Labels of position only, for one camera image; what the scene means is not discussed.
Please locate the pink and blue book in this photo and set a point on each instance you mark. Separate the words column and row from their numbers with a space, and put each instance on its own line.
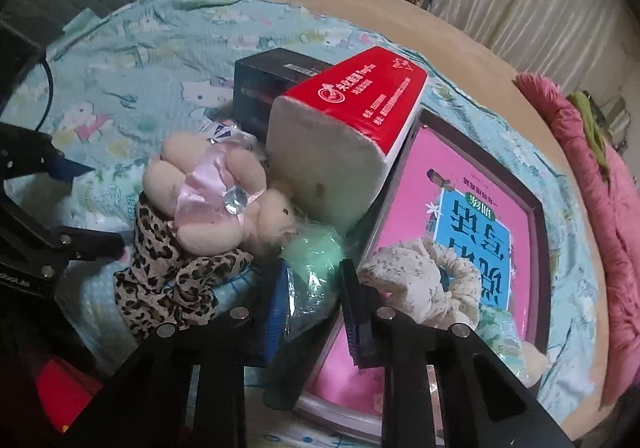
column 405, row 167

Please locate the tan bed blanket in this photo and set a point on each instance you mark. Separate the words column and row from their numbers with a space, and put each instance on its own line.
column 450, row 42

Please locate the red tissue pack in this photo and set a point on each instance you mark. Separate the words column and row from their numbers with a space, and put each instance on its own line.
column 350, row 127

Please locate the white floral scrunchie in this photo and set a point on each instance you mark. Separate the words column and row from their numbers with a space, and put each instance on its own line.
column 415, row 278

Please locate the pink quilt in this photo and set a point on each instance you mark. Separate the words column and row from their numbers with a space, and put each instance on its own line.
column 590, row 198

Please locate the dark brown shallow box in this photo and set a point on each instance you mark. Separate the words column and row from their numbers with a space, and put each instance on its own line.
column 542, row 278

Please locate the leopard print scrunchie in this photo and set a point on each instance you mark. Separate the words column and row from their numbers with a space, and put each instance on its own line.
column 165, row 273

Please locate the light blue cartoon printed blanket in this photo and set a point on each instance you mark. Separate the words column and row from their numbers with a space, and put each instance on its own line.
column 125, row 52

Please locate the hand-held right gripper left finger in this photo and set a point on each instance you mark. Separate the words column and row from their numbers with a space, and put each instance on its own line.
column 277, row 318

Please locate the small green patterned tissue packet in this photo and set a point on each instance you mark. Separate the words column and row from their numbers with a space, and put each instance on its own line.
column 500, row 335
column 100, row 198

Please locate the white curtain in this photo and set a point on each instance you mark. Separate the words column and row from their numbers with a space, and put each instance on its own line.
column 525, row 2

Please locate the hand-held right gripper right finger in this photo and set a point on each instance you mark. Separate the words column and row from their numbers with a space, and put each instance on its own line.
column 357, row 323

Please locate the black box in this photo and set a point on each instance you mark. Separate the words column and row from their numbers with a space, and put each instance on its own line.
column 265, row 77

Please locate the green cloth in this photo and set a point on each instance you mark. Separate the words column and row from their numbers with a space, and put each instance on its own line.
column 590, row 122
column 310, row 273

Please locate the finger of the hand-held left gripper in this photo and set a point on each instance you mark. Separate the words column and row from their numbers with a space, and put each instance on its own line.
column 65, row 166
column 90, row 243

